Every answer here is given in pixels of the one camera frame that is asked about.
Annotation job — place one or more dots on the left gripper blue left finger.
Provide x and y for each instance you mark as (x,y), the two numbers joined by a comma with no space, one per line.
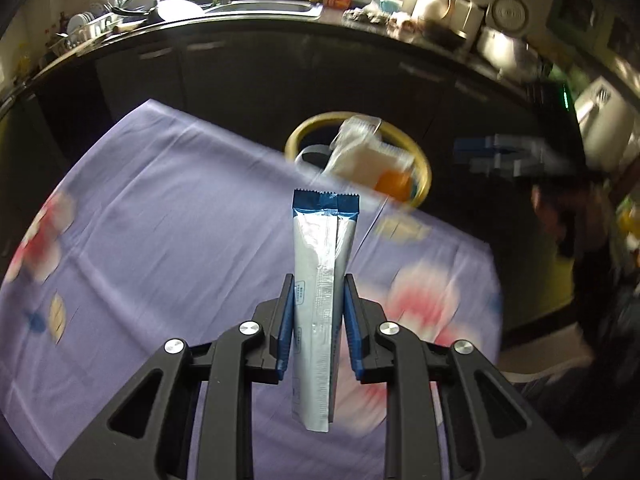
(285,319)

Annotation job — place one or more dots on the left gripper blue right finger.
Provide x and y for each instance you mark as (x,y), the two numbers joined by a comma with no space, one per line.
(354,325)

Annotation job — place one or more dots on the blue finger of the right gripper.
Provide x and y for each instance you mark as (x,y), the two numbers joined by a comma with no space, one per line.
(490,145)
(507,167)

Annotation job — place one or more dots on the silver blue snack wrapper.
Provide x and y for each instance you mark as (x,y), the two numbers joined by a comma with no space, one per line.
(324,226)

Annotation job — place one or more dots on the yellow wafer packet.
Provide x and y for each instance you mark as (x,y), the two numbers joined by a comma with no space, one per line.
(397,185)

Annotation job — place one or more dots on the red white milk carton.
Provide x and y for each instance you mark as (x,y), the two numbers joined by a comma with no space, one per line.
(359,155)

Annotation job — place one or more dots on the yellow rimmed trash bin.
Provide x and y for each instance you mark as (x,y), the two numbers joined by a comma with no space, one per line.
(318,128)

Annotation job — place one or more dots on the steel kitchen sink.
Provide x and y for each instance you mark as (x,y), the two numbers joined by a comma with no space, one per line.
(298,9)

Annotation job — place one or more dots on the person's right hand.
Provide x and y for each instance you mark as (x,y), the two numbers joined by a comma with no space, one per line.
(576,220)

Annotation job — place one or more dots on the white rice cooker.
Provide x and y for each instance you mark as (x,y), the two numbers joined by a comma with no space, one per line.
(511,57)

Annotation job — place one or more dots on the purple floral tablecloth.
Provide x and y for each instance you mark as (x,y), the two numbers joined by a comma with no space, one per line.
(172,227)

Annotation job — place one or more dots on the white electric kettle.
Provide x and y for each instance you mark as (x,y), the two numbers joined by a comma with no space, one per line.
(432,10)

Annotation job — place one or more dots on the dish rack with dishes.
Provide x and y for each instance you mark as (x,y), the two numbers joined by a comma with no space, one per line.
(80,30)

